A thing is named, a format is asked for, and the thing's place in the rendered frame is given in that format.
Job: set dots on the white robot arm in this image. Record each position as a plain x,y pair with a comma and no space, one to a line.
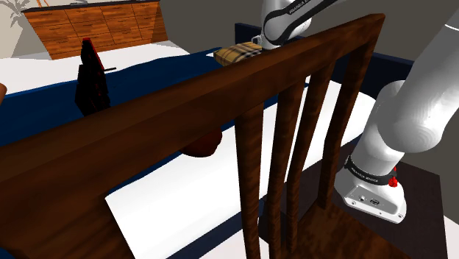
412,118

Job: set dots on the brown round object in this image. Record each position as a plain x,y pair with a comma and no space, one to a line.
204,145

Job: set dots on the brown wooden chair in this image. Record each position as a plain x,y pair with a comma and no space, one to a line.
143,118

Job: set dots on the blue bed with white sheets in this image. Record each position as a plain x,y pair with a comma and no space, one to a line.
179,201

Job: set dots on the wooden chest of drawers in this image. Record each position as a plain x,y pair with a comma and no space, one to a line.
89,25

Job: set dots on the dark robot stand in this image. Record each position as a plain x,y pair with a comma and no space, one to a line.
426,204

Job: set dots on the brown rounded object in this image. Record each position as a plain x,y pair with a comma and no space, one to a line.
2,94

